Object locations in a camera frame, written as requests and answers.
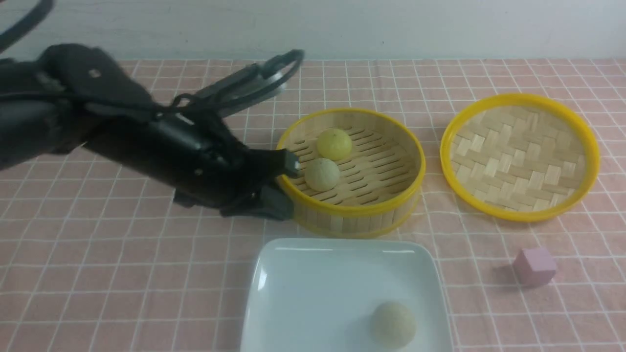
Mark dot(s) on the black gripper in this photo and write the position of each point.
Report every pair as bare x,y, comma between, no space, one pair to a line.
202,160

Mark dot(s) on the pale steamed bun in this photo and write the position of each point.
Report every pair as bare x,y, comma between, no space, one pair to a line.
393,325
321,174

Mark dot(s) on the yellow steamed bun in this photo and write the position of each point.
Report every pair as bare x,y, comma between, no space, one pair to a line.
334,144

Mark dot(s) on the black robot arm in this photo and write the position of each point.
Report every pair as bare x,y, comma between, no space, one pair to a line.
78,96

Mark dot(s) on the white square plate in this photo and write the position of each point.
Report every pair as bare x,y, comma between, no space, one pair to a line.
319,295

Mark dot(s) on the yellow rimmed bamboo steamer basket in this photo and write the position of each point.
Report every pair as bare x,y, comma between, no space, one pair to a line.
380,182

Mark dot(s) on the pink checkered tablecloth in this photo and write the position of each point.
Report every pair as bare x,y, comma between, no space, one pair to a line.
96,258

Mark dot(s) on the yellow rimmed bamboo steamer lid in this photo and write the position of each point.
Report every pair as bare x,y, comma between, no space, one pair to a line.
520,157

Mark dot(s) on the pink cube block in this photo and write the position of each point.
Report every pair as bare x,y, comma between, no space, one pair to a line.
534,267

